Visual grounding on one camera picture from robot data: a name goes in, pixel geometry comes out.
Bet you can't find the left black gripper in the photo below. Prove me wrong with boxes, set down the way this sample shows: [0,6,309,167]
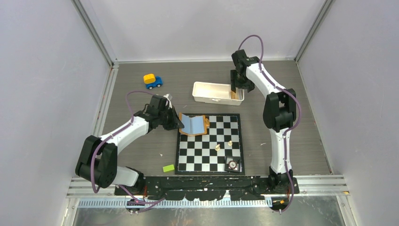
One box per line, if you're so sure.
[158,105,184,131]

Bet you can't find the credit cards stack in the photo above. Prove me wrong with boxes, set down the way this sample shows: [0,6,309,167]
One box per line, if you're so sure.
[230,89,243,101]

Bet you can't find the white rectangular plastic tray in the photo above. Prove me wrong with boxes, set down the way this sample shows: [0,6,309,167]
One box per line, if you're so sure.
[192,81,245,106]

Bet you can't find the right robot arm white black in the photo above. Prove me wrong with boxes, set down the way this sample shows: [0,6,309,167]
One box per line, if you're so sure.
[230,49,297,193]

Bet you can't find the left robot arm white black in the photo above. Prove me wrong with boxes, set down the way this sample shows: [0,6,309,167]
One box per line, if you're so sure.
[75,94,184,195]

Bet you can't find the black white chessboard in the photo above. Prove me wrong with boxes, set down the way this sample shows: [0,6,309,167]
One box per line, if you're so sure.
[175,113,245,176]

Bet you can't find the green rectangular block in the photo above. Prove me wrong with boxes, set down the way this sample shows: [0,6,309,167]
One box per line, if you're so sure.
[162,164,175,173]

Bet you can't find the blue yellow toy car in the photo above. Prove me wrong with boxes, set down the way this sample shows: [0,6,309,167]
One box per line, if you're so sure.
[143,73,163,89]

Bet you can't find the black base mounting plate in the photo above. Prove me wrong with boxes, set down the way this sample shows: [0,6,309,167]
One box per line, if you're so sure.
[115,176,299,201]

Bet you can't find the small black framed round object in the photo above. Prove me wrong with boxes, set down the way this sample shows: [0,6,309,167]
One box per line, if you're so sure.
[224,156,241,173]

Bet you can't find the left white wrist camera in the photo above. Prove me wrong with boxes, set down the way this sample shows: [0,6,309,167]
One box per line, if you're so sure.
[163,94,173,109]

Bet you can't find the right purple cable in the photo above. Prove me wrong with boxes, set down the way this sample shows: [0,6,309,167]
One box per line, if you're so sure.
[238,34,303,213]

